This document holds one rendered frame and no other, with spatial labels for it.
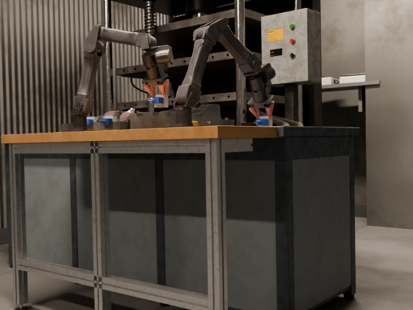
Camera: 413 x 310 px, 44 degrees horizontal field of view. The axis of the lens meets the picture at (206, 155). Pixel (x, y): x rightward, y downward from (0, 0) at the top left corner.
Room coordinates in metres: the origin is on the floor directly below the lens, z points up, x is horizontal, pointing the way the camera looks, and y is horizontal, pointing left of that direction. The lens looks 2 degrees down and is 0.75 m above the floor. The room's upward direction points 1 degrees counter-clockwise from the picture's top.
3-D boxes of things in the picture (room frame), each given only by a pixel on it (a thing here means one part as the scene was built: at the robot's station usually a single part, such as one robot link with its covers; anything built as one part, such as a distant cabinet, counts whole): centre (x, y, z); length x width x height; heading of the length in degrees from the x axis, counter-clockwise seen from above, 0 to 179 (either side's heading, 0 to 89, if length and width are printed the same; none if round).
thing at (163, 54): (2.19, 0.20, 1.14); 0.12 x 0.09 x 0.12; 73
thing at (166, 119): (2.59, 0.11, 0.87); 0.50 x 0.26 x 0.14; 141
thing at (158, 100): (2.24, 0.22, 0.93); 0.13 x 0.05 x 0.05; 154
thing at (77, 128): (2.29, 0.56, 0.84); 0.20 x 0.07 x 0.08; 53
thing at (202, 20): (3.70, -0.02, 1.52); 1.10 x 0.70 x 0.05; 51
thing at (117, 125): (2.75, 0.44, 0.86); 0.50 x 0.26 x 0.11; 158
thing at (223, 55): (3.69, -0.01, 1.27); 1.10 x 0.74 x 0.05; 51
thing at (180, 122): (1.93, 0.08, 0.84); 0.20 x 0.07 x 0.08; 53
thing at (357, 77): (4.58, -1.37, 1.27); 0.31 x 0.29 x 0.08; 53
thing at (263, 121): (2.22, -0.24, 0.83); 0.13 x 0.05 x 0.05; 151
